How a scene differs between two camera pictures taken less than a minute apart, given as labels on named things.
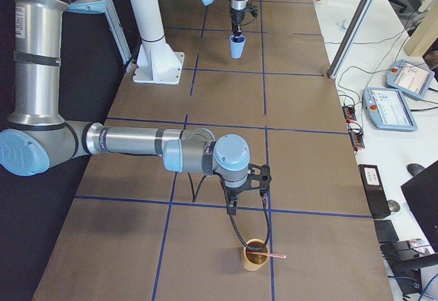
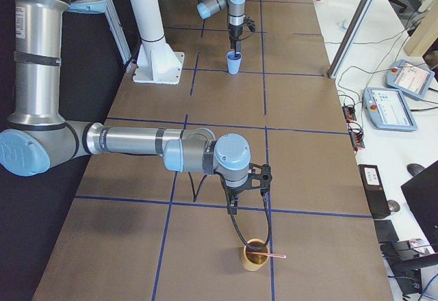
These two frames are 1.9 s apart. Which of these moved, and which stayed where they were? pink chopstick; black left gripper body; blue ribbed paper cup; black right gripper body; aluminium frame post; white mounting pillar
Moved: blue ribbed paper cup; black left gripper body
Stayed: white mounting pillar; pink chopstick; aluminium frame post; black right gripper body
